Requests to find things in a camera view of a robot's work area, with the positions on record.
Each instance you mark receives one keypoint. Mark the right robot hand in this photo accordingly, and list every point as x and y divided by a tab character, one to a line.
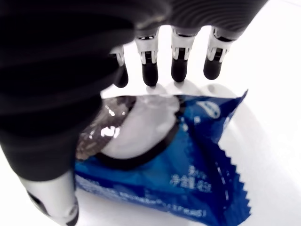
58	58

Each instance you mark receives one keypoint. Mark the blue Oreo cookie package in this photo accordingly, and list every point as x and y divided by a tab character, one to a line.
164	169

